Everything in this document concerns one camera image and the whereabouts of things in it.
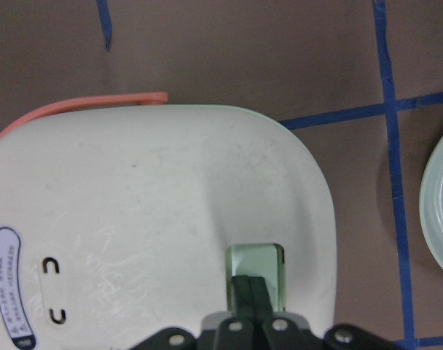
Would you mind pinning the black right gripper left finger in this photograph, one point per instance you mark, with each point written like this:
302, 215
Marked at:
233, 331

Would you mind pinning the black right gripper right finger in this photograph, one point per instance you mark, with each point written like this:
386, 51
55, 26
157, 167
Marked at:
281, 332

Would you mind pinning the white rice cooker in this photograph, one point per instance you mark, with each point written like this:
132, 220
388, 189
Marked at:
118, 222

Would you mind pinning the green plate near right arm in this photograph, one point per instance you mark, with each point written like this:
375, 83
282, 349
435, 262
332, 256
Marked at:
431, 203

